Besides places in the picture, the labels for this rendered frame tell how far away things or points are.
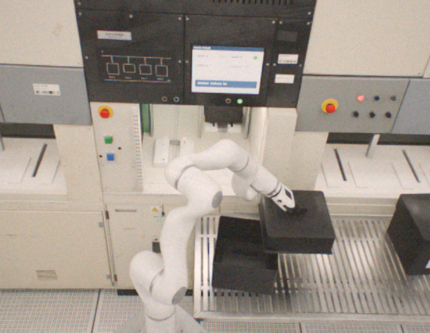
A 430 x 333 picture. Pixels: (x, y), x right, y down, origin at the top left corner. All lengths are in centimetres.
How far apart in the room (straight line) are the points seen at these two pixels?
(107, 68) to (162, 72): 22
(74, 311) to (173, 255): 152
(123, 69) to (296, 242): 100
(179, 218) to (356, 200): 123
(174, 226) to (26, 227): 127
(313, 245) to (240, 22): 95
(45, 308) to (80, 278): 28
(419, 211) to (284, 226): 66
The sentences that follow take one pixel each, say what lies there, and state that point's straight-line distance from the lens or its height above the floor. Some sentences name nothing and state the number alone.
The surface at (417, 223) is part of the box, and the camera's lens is 238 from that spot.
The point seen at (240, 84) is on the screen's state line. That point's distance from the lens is 208.
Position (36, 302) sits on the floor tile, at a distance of 324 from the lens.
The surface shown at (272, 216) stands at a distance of 215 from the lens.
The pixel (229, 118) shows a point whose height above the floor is 97.
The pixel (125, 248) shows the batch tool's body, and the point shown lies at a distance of 281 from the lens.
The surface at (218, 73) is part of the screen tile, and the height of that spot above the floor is 156.
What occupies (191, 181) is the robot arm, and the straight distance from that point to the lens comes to 159.
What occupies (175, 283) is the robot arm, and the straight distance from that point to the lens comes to 174.
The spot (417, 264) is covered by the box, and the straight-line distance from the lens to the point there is 246.
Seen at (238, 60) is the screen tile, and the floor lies 162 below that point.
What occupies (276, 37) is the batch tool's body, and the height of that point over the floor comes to 172.
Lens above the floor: 260
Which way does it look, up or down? 41 degrees down
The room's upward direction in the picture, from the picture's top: 4 degrees clockwise
